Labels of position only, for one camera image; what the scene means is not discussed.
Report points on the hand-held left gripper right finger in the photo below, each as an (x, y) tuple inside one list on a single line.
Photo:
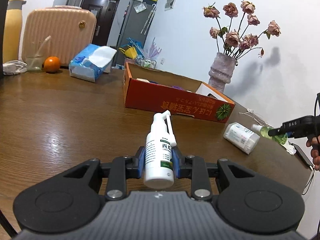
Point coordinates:
[(175, 163)]

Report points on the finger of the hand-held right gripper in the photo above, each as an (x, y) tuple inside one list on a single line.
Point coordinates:
[(275, 131)]

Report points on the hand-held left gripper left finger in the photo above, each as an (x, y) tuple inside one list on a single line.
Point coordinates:
[(141, 163)]

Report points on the green spray bottle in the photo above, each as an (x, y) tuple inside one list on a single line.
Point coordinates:
[(268, 132)]

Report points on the white spray bottle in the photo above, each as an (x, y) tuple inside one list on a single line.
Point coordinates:
[(157, 160)]

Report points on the orange cardboard box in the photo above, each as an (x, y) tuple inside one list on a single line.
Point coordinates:
[(170, 103)]

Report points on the person's right hand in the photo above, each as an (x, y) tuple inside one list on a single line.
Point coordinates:
[(315, 151)]

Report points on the crumpled white tissue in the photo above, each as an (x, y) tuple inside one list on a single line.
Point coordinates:
[(290, 149)]

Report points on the black power bank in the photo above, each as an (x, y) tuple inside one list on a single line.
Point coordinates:
[(303, 156)]

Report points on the white cotton swab tub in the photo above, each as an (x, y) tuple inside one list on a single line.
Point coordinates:
[(241, 137)]

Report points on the purple fluffy item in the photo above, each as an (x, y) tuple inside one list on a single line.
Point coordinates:
[(177, 87)]

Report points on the grey ribbed vase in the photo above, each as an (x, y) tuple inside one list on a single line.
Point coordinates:
[(221, 71)]

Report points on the small white item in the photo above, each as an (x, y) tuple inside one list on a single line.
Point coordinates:
[(143, 80)]

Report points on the dried pink roses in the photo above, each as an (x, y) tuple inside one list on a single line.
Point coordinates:
[(233, 38)]

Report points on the pink pot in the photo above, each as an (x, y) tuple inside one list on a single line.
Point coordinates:
[(128, 61)]

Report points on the blue tissue pack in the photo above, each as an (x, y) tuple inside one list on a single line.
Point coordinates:
[(91, 65)]

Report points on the purple dried flowers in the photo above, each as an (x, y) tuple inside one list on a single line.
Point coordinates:
[(153, 50)]

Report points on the orange fruit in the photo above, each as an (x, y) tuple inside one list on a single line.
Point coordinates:
[(52, 64)]

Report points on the grey refrigerator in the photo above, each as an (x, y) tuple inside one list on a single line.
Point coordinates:
[(130, 27)]

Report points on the hanging folded umbrella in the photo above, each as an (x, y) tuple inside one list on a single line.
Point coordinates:
[(148, 20)]

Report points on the black metal rod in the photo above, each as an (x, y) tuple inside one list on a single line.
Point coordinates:
[(6, 223)]

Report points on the dark brown door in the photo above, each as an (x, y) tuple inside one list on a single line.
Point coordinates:
[(98, 21)]

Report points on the clear straw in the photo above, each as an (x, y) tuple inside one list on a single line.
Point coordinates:
[(43, 46)]

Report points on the pink ribbed suitcase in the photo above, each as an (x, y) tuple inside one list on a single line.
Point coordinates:
[(60, 32)]

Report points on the paper on refrigerator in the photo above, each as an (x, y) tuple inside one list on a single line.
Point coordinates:
[(140, 7)]

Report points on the white paper on door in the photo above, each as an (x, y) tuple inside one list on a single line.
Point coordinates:
[(93, 12)]

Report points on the yellow thermos bottle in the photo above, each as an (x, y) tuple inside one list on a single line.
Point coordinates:
[(12, 30)]

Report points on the blue stick frame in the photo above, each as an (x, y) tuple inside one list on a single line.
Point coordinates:
[(135, 43)]

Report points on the framed wall picture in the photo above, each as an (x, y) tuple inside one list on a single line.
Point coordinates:
[(171, 1)]

